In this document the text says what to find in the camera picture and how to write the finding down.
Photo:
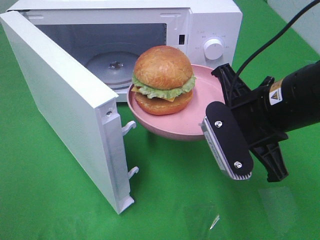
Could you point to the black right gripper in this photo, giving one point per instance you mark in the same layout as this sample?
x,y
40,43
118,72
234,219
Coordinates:
x,y
249,108

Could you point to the pink plate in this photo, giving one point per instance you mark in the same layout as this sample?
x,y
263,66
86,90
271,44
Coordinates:
x,y
185,124

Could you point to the burger with lettuce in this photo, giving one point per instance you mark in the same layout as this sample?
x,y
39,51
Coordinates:
x,y
163,80

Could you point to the white microwave door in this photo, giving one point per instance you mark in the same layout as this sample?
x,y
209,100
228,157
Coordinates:
x,y
80,108

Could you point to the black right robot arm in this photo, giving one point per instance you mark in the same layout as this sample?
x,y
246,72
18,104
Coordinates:
x,y
294,101

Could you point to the upper white microwave knob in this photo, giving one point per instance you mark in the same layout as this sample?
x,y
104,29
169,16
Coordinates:
x,y
213,48

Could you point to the white microwave oven body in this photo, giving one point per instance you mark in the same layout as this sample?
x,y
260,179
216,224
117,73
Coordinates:
x,y
86,28

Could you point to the glass microwave turntable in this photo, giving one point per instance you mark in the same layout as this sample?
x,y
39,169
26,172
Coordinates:
x,y
115,68

